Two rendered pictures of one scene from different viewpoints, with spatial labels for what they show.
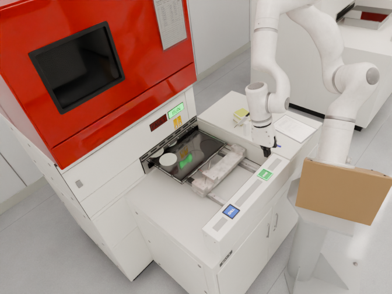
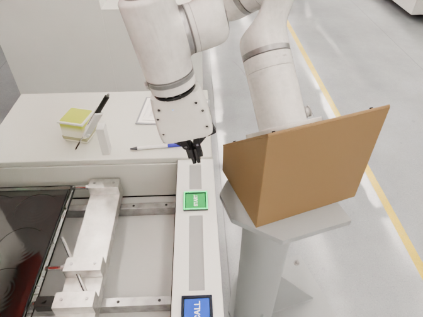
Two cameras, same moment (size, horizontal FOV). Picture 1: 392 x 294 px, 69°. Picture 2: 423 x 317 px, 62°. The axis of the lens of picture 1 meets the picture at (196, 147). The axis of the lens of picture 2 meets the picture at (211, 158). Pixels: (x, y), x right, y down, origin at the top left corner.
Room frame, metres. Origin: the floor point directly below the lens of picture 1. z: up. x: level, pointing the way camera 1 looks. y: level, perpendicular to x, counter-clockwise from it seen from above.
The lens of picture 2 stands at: (0.51, 0.11, 1.58)
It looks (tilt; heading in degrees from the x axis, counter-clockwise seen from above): 41 degrees down; 309
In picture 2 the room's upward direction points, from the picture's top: straight up
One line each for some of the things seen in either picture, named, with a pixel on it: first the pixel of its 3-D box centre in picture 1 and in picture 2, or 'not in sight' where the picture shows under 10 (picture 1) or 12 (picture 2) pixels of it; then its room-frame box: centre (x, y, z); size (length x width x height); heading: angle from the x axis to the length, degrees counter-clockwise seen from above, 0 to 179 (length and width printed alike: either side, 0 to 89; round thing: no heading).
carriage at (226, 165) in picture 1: (220, 171); (94, 244); (1.03, -0.11, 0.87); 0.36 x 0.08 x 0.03; 131
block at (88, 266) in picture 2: (210, 176); (84, 266); (0.98, -0.05, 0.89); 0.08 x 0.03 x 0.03; 41
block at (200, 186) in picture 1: (199, 185); (75, 302); (0.93, 0.01, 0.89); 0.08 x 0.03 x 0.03; 41
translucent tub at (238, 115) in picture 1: (241, 117); (78, 125); (1.29, -0.28, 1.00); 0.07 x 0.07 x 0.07; 26
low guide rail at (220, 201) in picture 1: (195, 185); (57, 307); (0.99, 0.04, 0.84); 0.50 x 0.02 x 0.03; 41
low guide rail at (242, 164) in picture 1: (227, 156); (85, 211); (1.17, -0.17, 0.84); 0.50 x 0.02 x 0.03; 41
